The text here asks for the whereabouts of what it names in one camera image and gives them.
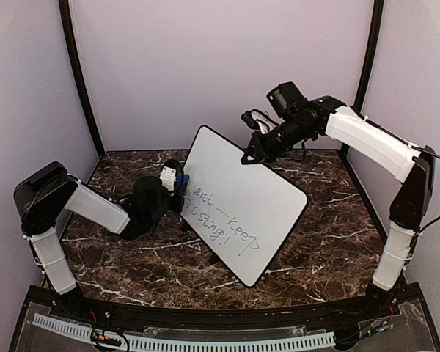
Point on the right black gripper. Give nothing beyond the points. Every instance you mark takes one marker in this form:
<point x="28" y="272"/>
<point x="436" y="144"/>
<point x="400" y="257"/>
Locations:
<point x="254" y="146"/>

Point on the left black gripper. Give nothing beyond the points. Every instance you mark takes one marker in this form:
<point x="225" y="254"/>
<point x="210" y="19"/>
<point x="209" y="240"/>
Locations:
<point x="180" y="191"/>

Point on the blue whiteboard eraser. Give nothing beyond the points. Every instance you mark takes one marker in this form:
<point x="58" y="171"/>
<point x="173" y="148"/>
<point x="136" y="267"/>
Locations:
<point x="181" y="180"/>

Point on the white whiteboard black frame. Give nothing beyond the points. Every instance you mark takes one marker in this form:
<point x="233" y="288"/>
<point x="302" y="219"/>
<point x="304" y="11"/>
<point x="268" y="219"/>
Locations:
<point x="244" y="213"/>

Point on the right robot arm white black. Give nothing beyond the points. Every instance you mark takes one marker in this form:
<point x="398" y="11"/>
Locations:
<point x="409" y="164"/>

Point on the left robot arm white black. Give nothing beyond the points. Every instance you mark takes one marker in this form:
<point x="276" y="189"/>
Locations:
<point x="41" y="198"/>

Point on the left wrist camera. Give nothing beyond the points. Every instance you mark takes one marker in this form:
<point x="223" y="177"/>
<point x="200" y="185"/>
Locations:
<point x="170" y="170"/>

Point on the white slotted cable duct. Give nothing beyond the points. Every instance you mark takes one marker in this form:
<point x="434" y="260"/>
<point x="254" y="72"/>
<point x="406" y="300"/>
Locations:
<point x="159" y="339"/>

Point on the right black frame post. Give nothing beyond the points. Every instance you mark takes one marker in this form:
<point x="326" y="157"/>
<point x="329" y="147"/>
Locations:
<point x="372" y="42"/>

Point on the black frame post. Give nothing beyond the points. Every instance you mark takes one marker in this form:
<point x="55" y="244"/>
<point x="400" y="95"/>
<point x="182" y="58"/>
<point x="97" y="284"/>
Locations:
<point x="78" y="76"/>
<point x="372" y="42"/>

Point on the black curved front rail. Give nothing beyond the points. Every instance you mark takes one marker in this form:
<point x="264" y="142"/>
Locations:
<point x="339" y="315"/>

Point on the left black frame post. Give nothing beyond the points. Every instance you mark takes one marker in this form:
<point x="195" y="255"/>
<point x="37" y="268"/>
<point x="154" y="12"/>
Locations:
<point x="78" y="76"/>

